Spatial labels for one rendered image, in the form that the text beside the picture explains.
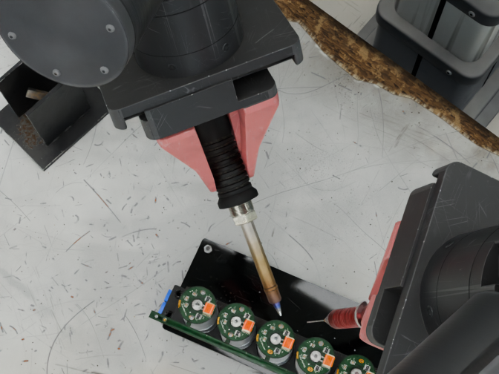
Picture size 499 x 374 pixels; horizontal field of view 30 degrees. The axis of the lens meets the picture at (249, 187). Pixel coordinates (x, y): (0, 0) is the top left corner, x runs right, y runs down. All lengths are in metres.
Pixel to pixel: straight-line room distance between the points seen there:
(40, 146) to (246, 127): 0.27
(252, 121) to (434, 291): 0.17
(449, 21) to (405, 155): 0.36
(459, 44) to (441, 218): 0.70
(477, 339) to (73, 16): 0.19
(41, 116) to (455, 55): 0.56
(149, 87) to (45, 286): 0.27
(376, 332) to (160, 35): 0.17
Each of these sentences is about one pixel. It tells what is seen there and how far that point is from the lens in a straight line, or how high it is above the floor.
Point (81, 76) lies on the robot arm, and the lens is 0.39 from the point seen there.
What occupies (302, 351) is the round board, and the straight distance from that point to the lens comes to 0.61.
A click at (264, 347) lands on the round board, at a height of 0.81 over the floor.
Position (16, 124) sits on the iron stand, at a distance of 0.74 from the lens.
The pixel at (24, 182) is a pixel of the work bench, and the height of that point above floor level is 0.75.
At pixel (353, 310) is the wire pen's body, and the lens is 0.49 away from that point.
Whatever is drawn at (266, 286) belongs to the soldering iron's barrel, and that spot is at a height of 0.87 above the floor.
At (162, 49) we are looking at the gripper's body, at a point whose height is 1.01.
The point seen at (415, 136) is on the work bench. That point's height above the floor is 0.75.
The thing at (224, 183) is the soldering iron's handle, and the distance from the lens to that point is 0.54.
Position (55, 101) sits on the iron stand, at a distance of 0.68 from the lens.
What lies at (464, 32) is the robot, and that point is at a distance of 1.05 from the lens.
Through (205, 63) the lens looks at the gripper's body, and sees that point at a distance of 0.46.
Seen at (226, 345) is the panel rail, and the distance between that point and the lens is 0.61.
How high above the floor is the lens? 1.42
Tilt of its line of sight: 72 degrees down
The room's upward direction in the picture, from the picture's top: 3 degrees counter-clockwise
